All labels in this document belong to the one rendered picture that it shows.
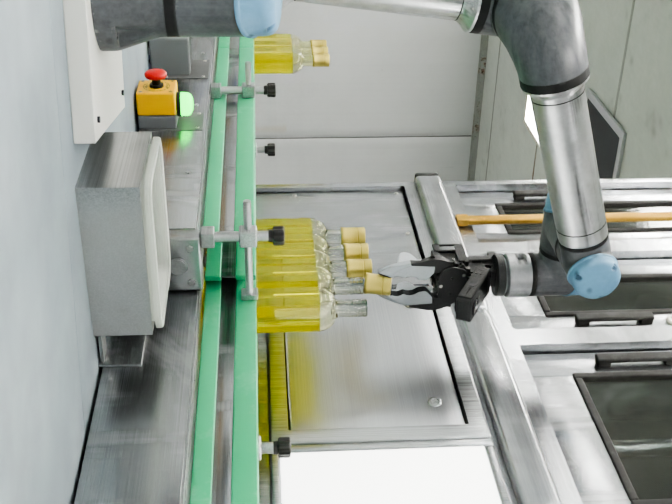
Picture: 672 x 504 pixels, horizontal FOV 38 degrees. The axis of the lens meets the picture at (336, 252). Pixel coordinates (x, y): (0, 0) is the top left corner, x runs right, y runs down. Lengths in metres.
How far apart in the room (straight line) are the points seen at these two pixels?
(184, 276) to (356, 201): 0.82
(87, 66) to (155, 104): 0.61
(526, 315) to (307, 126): 6.10
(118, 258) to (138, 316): 0.09
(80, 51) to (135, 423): 0.46
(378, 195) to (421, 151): 5.82
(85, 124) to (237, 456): 0.45
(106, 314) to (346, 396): 0.46
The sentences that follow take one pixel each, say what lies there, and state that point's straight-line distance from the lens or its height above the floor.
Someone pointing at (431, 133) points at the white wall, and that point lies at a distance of 8.06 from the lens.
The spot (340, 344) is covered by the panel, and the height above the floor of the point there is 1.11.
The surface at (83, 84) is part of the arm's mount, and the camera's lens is 1.24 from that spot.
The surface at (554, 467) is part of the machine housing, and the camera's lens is 1.57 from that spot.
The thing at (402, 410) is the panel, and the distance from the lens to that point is 1.59.
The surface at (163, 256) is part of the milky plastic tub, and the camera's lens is 1.47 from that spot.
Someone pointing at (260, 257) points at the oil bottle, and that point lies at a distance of 1.67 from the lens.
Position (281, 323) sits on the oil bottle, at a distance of 1.57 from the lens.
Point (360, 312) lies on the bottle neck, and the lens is 1.59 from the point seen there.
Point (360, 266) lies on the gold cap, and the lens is 1.68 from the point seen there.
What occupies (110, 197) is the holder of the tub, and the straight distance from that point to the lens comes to 1.25.
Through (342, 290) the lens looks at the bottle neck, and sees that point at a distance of 1.63.
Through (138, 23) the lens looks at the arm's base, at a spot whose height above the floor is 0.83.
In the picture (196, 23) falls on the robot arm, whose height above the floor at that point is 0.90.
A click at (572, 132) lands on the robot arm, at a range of 1.42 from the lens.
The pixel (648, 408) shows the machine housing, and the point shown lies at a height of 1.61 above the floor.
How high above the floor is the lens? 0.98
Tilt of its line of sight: 4 degrees up
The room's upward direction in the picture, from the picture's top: 89 degrees clockwise
